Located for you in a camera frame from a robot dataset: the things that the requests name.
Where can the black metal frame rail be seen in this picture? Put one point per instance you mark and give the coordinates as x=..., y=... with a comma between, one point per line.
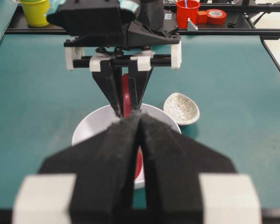
x=236, y=24

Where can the yellow-green plastic cup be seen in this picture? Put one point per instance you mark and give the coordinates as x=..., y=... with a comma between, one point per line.
x=35, y=12

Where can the pink ceramic spoon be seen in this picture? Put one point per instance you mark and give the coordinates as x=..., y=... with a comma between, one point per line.
x=126, y=112

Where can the orange block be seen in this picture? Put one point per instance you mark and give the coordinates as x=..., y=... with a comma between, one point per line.
x=202, y=17

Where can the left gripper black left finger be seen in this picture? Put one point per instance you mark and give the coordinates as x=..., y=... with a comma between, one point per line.
x=105, y=166

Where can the small metal bracket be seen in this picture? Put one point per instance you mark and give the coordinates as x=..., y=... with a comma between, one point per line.
x=191, y=26

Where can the speckled spoon rest dish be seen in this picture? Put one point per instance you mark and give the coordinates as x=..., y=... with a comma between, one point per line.
x=183, y=110

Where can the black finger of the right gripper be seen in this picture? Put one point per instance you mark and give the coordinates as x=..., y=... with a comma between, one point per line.
x=109, y=81
x=138, y=81

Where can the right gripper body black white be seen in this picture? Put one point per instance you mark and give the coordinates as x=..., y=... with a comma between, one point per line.
x=124, y=24

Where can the white round bowl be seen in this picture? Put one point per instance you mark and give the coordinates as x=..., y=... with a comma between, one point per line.
x=100, y=119

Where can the red tape roll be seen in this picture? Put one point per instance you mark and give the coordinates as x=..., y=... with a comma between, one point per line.
x=216, y=16

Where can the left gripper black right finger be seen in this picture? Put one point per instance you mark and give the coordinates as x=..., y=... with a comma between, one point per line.
x=172, y=163

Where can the red plastic cup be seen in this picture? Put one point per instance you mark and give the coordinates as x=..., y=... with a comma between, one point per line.
x=187, y=9

